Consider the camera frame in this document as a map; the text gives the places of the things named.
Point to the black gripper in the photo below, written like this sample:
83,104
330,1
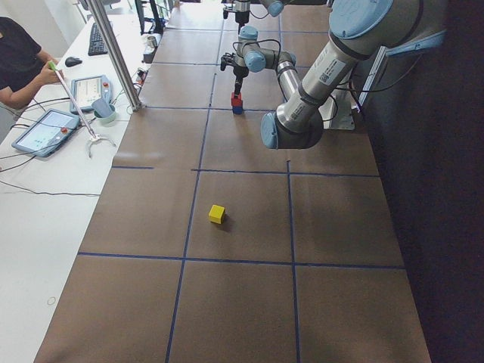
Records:
238,72
240,15

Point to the red wooden block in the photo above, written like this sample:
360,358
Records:
236,101

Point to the blue wooden block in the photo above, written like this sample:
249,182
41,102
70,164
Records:
237,110

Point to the yellow wooden block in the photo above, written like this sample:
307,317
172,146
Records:
217,214

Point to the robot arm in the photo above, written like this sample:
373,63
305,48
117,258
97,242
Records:
356,30
272,7

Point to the metal cup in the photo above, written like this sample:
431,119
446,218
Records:
151,41

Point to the black keyboard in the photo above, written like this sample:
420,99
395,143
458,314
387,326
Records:
96,44

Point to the teach pendant far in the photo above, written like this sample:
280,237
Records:
89,89

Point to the teach pendant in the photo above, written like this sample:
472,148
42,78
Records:
89,89
47,133

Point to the reacher grabber stick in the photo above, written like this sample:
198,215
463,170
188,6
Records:
94,138

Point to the black computer mouse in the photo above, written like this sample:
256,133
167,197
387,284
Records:
72,61

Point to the teach pendant near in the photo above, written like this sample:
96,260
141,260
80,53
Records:
47,133

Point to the seated person black shirt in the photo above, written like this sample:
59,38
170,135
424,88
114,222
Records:
24,66

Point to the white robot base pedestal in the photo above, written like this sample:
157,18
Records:
336,112

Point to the aluminium frame post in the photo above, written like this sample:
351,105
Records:
99,14

